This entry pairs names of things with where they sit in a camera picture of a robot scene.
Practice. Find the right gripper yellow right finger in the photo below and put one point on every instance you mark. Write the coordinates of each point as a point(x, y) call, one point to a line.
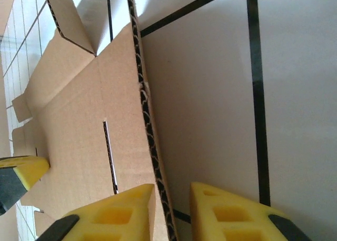
point(237, 220)

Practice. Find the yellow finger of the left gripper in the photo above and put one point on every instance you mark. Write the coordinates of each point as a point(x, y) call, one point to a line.
point(23, 172)

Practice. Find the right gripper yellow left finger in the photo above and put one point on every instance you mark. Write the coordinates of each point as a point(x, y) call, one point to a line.
point(110, 220)

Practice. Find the brown cardboard box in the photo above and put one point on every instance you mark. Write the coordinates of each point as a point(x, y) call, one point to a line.
point(92, 106)

